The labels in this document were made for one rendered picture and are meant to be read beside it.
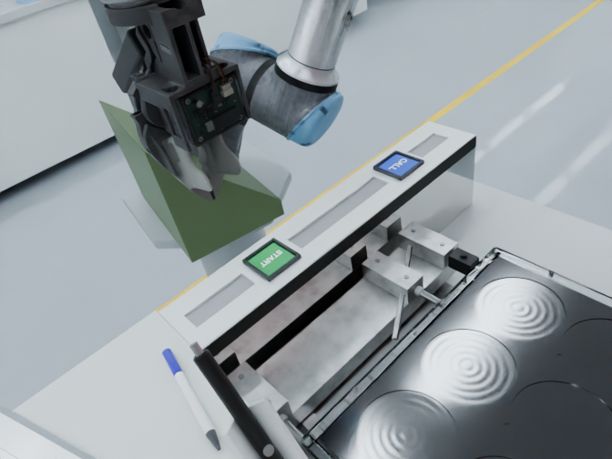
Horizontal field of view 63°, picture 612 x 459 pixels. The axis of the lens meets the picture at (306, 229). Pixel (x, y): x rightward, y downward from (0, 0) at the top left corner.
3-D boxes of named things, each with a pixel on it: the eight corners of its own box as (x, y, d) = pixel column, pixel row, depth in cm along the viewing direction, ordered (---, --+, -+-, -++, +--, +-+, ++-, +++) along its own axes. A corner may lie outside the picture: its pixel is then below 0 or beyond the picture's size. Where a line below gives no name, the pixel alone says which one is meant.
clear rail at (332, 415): (503, 254, 69) (504, 247, 68) (308, 453, 52) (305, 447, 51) (494, 250, 70) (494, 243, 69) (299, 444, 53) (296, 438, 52)
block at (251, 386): (292, 413, 57) (288, 399, 55) (270, 434, 55) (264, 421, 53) (250, 373, 62) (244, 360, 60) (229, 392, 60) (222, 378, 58)
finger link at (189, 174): (213, 229, 50) (184, 151, 44) (183, 209, 54) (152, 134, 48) (238, 213, 52) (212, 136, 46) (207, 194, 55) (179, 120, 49)
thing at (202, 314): (473, 202, 89) (477, 134, 80) (229, 418, 64) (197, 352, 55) (429, 185, 95) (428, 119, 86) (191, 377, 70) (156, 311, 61)
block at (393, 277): (423, 289, 68) (423, 273, 66) (408, 304, 66) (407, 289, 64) (378, 264, 73) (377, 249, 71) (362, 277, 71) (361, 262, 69)
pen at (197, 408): (222, 443, 45) (168, 346, 55) (212, 450, 45) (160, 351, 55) (225, 448, 46) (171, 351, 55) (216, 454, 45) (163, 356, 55)
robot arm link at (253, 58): (210, 96, 103) (239, 35, 100) (264, 126, 100) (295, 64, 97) (180, 85, 91) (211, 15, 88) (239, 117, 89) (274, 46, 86)
